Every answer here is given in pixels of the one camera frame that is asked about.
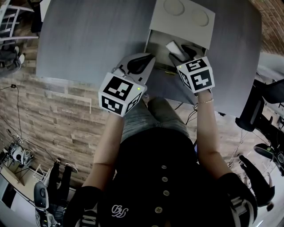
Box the black floor cable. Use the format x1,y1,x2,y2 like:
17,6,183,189
0,83,55,161

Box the black cables under table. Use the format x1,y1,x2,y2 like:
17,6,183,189
185,102,199,126

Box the white cardboard box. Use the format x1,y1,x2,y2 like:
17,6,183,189
145,0,216,75

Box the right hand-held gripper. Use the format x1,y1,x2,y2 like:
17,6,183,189
168,44,215,97

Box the person's left forearm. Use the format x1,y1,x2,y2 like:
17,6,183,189
81,112,125,192

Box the white desk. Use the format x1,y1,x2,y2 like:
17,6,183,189
256,51,284,78

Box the white robot equipment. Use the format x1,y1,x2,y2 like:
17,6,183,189
8,143,34,169

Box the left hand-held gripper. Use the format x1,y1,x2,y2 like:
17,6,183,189
98,53,156,117

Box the small white item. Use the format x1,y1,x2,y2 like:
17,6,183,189
166,40,188,61

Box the white frame chair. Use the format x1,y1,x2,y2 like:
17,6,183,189
0,0,39,46

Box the person's right forearm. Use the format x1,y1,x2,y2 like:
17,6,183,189
196,88,234,179

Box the black office chair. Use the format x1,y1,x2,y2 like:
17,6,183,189
235,79,284,139

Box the person's black buttoned shirt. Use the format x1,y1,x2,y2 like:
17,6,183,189
63,127,258,227

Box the white power strip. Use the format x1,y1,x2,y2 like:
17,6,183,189
12,132,24,144

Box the white and black device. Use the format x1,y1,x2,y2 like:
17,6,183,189
33,181,50,209

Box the person's grey jeans legs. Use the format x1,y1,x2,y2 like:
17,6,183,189
121,97,194,145

